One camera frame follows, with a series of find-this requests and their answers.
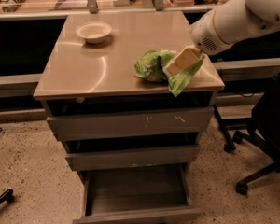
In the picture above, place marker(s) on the black coiled tool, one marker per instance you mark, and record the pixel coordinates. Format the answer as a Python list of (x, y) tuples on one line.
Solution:
[(12, 5)]

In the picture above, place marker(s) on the black chair leg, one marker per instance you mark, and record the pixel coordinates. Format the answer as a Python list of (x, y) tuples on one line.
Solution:
[(7, 196)]

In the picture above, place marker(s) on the grey drawer cabinet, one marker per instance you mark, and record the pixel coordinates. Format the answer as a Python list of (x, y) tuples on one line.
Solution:
[(86, 79)]

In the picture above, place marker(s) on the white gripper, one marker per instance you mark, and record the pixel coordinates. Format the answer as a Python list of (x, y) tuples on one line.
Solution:
[(203, 34)]

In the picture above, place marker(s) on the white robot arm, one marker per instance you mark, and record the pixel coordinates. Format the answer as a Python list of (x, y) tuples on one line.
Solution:
[(223, 26)]

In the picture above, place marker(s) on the black office chair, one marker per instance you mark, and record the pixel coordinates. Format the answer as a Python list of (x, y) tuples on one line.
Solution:
[(263, 132)]

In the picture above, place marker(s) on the white bowl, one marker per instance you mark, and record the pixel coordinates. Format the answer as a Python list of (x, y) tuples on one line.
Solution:
[(94, 32)]

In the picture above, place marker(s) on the top grey drawer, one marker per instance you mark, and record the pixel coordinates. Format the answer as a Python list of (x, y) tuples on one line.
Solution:
[(126, 124)]

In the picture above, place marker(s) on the long background workbench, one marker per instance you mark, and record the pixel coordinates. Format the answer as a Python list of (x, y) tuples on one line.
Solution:
[(266, 47)]

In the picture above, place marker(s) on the grey drawer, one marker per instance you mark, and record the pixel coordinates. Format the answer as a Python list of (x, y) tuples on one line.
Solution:
[(132, 158), (126, 124), (142, 195)]

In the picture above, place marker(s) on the middle grey drawer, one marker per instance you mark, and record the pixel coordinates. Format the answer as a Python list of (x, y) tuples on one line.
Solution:
[(132, 158)]

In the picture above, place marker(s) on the bottom grey drawer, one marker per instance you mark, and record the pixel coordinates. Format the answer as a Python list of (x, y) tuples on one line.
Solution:
[(142, 195)]

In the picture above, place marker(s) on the green rice chip bag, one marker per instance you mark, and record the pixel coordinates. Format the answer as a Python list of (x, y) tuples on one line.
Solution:
[(149, 67)]

